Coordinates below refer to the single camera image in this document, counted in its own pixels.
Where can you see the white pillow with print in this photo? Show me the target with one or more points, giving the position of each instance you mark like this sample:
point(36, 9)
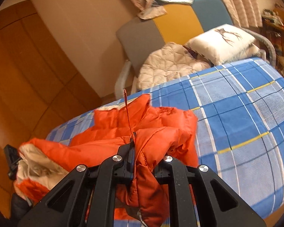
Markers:
point(224, 44)

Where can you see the blue plaid bed sheet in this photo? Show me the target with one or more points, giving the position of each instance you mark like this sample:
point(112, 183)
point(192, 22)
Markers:
point(240, 128)

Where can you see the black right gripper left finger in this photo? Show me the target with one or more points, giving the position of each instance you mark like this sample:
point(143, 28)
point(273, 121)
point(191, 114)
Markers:
point(86, 196)

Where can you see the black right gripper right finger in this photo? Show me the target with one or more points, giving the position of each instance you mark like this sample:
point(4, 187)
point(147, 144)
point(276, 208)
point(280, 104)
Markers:
point(199, 197)

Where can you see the beige quilted blanket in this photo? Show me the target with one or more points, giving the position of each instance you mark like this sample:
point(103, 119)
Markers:
point(171, 62)

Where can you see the wooden desk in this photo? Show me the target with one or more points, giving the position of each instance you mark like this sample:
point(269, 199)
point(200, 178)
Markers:
point(275, 32)

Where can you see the beige striped curtain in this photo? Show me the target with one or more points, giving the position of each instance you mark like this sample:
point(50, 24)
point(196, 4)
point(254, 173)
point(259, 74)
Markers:
point(244, 13)

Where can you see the grey yellow blue headboard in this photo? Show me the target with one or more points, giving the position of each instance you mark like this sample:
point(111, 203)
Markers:
point(181, 22)

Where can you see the clutter on desk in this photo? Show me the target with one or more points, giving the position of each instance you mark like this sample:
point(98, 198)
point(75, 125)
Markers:
point(272, 17)

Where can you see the grey padded bed rail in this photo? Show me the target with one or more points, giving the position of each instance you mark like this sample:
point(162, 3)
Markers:
point(121, 80)

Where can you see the orange puffer jacket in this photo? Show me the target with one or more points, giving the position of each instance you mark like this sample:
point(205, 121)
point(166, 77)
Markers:
point(157, 132)

